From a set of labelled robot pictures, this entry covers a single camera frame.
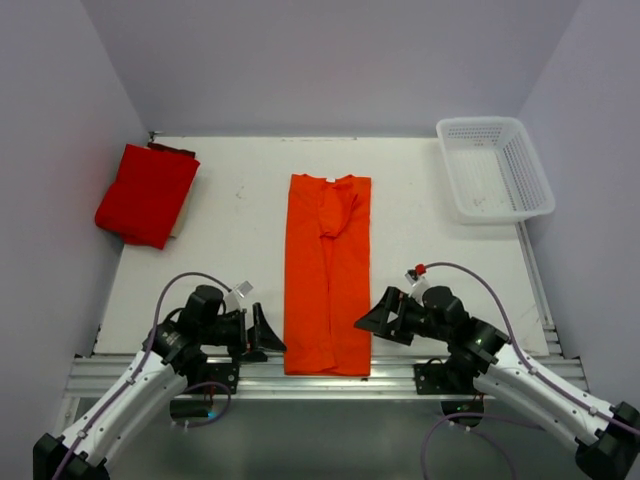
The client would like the folded red t shirt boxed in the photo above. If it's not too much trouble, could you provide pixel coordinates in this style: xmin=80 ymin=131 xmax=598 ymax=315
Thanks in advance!
xmin=94 ymin=143 xmax=200 ymax=250

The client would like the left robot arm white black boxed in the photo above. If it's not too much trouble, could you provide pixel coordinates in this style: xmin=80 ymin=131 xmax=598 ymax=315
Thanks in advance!
xmin=33 ymin=282 xmax=287 ymax=479

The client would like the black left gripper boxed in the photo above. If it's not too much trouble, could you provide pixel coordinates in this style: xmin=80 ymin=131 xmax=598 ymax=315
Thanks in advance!
xmin=199 ymin=302 xmax=285 ymax=362

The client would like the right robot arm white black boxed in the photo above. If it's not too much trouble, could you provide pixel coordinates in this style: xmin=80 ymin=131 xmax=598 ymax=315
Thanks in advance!
xmin=354 ymin=286 xmax=639 ymax=479

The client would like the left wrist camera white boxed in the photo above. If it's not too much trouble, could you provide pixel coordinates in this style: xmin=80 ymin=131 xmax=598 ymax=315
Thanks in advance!
xmin=223 ymin=281 xmax=253 ymax=313

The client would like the aluminium mounting rail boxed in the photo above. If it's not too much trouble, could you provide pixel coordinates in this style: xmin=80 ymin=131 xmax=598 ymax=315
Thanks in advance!
xmin=64 ymin=353 xmax=591 ymax=401

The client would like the white plastic basket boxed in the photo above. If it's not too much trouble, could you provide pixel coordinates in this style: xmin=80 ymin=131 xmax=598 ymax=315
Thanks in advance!
xmin=436 ymin=116 xmax=556 ymax=225

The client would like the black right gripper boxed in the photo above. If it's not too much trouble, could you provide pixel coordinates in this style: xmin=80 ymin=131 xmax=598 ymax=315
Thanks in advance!
xmin=354 ymin=286 xmax=451 ymax=347

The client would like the orange t shirt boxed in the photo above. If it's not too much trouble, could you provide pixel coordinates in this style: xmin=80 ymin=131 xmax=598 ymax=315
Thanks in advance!
xmin=284 ymin=175 xmax=372 ymax=377

